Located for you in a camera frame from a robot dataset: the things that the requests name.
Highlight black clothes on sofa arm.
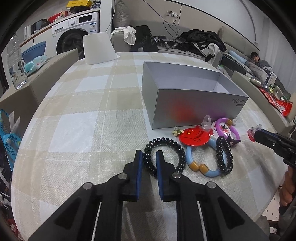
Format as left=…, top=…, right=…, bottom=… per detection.
left=130, top=25, right=159, bottom=52

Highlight black jacket pile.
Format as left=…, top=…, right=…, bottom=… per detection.
left=177, top=29, right=227, bottom=59

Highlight red China flag badge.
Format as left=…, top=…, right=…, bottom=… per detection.
left=179, top=126, right=210, bottom=147

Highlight white paper towel roll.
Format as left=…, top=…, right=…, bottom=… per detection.
left=83, top=32, right=119, bottom=65

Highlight small green flower hair clip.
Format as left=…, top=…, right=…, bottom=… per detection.
left=172, top=126, right=184, bottom=137

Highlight beige bench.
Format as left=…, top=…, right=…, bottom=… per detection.
left=1, top=49, right=79, bottom=136
left=231, top=71, right=295, bottom=135

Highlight wet wipes pack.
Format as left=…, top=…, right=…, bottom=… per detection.
left=25, top=55, right=47, bottom=76

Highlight beige bench left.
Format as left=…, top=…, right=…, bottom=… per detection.
left=1, top=49, right=79, bottom=136

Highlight purple bracelet with cartoon charm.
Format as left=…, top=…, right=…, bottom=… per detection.
left=215, top=117, right=241, bottom=147

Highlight person lying on sofa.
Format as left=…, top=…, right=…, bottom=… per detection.
left=250, top=52, right=291, bottom=100

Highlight grey sofa cushion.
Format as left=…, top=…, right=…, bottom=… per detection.
left=112, top=0, right=130, bottom=28

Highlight white kettle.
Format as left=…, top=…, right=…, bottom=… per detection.
left=23, top=25, right=32, bottom=41

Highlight grey cardboard phone box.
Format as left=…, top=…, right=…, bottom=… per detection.
left=142, top=62, right=248, bottom=129

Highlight red snack bag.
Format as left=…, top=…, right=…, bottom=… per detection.
left=259, top=87, right=292, bottom=117

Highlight white garment on sofa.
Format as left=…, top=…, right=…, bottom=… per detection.
left=111, top=26, right=137, bottom=46

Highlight black spiral hair tie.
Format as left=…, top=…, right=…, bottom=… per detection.
left=215, top=136, right=234, bottom=175
left=142, top=137, right=187, bottom=179

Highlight grey sofa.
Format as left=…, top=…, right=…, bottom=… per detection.
left=110, top=14, right=220, bottom=63

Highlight blue shopping bag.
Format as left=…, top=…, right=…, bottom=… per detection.
left=1, top=109, right=22, bottom=171

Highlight beige bench right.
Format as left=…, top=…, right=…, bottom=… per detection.
left=231, top=71, right=295, bottom=135

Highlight yellow cardboard box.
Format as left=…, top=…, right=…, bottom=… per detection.
left=66, top=0, right=93, bottom=8

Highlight blue bracelet with amber beads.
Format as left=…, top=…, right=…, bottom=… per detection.
left=185, top=138, right=228, bottom=178

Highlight white front-load washing machine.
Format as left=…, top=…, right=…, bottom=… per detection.
left=52, top=11, right=99, bottom=59

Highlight blue plastic basin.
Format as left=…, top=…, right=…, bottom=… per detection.
left=22, top=41, right=47, bottom=63

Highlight person's right hand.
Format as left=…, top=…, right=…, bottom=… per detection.
left=280, top=167, right=295, bottom=206

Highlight checkered tablecloth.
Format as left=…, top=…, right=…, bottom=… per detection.
left=11, top=52, right=287, bottom=240

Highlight clear plastic water bottle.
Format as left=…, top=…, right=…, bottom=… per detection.
left=6, top=34, right=28, bottom=89

